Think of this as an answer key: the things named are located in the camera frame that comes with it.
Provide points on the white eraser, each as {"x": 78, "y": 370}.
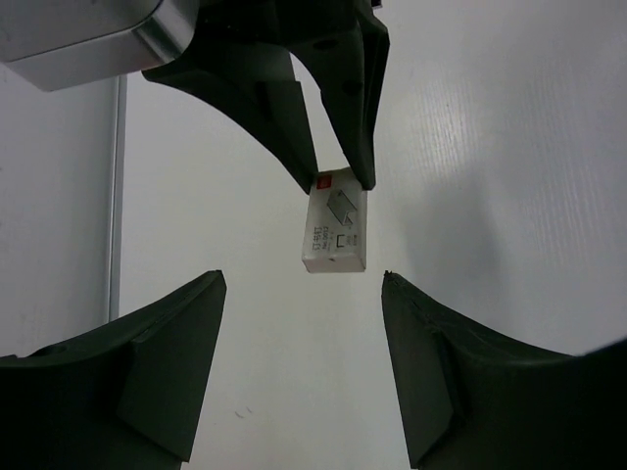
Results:
{"x": 335, "y": 229}

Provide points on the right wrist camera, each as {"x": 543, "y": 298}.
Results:
{"x": 60, "y": 44}

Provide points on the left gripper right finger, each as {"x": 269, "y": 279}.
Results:
{"x": 471, "y": 397}

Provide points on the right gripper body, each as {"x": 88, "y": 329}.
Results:
{"x": 286, "y": 23}

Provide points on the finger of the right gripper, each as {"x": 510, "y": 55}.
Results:
{"x": 253, "y": 84}
{"x": 346, "y": 53}

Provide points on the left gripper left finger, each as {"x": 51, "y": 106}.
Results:
{"x": 130, "y": 391}

